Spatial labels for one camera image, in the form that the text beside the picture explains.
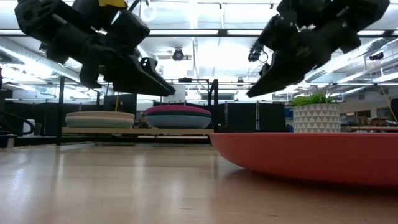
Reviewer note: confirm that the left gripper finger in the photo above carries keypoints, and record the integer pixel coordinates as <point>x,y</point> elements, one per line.
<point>154,68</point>
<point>133,81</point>

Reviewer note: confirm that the pink plate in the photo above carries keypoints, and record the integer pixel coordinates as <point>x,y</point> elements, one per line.
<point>177,109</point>

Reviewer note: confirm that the grey plate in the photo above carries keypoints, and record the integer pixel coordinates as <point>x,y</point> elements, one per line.
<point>99,114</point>

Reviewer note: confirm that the cream white plate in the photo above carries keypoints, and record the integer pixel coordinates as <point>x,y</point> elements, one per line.
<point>99,119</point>

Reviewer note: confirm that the light blue plate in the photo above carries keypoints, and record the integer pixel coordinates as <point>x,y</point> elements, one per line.
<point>99,124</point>

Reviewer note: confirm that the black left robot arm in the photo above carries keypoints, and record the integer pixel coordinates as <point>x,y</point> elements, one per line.
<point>34,15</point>

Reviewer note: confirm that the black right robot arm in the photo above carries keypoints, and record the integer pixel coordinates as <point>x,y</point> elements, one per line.
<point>357,12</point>

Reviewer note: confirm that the black partition panel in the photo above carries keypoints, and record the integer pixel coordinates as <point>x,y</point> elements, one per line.
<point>121,109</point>
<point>242,116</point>

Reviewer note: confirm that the blue container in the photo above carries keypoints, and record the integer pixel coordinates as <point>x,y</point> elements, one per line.
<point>289,119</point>

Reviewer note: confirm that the black overhead beam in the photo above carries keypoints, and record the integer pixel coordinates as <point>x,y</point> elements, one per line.
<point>186,32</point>

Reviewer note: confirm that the black metal rack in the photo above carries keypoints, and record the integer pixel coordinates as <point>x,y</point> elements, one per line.
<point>140,131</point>

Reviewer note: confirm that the yellow tape tag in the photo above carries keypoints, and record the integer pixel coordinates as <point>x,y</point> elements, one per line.
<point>113,3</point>

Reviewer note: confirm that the succulent in white patterned pot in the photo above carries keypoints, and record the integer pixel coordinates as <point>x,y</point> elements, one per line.
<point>315,118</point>

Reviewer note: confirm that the orange plate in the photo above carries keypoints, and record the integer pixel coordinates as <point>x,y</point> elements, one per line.
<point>311,155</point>

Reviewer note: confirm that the black curved tube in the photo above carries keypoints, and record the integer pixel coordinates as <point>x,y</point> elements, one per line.
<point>18,118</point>

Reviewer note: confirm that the background wooden table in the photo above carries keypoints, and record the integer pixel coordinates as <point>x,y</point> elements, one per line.
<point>370,128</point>

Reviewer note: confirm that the black hanging camera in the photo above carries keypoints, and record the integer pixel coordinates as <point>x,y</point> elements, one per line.
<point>178,55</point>

